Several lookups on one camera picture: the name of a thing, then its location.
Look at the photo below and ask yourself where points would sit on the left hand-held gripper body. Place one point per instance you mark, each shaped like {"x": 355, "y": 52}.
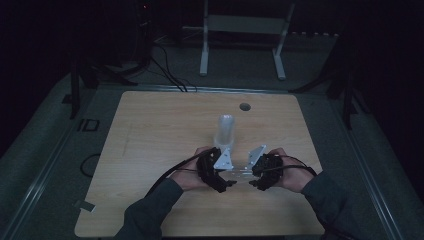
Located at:
{"x": 210, "y": 170}

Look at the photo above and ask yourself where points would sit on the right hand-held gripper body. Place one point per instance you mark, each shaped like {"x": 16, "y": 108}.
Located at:
{"x": 270, "y": 170}

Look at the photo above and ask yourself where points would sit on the clear plastic cup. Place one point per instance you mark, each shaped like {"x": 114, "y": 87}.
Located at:
{"x": 240, "y": 174}

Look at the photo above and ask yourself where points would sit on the person's left hand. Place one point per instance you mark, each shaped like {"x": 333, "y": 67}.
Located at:
{"x": 187, "y": 178}

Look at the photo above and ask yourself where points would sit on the person's right hand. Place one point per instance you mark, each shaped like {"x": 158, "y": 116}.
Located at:
{"x": 295, "y": 176}

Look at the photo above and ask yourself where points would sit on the black tripod stand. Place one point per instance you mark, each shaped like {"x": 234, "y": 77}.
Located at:
{"x": 346, "y": 90}

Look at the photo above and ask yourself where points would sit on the grey tape piece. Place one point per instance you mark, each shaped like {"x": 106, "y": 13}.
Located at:
{"x": 86, "y": 206}

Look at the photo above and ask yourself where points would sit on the white metal stand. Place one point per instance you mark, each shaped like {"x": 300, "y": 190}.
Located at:
{"x": 245, "y": 25}

